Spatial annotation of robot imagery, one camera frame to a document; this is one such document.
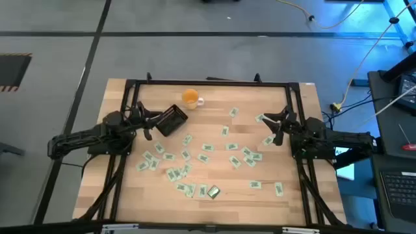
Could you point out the yellow and white mug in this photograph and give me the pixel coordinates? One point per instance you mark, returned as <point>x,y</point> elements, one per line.
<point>190,98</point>

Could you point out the black camera mount beam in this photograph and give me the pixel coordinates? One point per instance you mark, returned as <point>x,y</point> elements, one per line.
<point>48,227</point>

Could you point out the blue metal frame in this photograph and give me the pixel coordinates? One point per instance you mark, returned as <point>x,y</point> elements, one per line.
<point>398,22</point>

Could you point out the black aluminium table frame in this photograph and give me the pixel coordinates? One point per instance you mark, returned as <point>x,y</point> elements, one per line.
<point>211,83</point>

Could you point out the white paper sheet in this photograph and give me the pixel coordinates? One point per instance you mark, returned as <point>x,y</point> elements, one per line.
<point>346,170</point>

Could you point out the black hazard-striped floor hatch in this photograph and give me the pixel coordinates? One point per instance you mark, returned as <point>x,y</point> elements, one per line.
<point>13,71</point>

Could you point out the shiny green foil packet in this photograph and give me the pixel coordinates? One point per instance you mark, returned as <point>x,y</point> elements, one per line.
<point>213,191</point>

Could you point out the black laptop keyboard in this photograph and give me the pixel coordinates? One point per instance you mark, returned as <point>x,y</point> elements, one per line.
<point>399,191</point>

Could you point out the black side desk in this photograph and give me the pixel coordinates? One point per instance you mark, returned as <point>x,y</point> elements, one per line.
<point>383,136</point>

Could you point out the silver metal bracket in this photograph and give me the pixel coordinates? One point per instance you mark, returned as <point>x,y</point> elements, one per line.
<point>119,226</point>
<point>300,230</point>

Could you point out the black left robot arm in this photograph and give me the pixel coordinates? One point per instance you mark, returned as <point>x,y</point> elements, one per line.
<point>81,136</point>

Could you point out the black mesh plastic basket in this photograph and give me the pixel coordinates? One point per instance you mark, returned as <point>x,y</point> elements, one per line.
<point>171,120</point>

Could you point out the grey chair base leg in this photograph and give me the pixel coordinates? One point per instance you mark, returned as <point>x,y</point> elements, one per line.
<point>8,149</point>

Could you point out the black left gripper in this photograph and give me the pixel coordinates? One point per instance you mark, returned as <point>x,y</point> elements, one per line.
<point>138,118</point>

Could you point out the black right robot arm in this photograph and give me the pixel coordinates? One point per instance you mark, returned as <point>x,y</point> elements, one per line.
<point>341,138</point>

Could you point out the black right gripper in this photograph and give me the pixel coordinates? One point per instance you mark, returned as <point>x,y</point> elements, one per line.
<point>291,125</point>

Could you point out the black frame clamp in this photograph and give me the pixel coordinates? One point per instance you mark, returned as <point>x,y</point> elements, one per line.
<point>149,77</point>
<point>257,77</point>

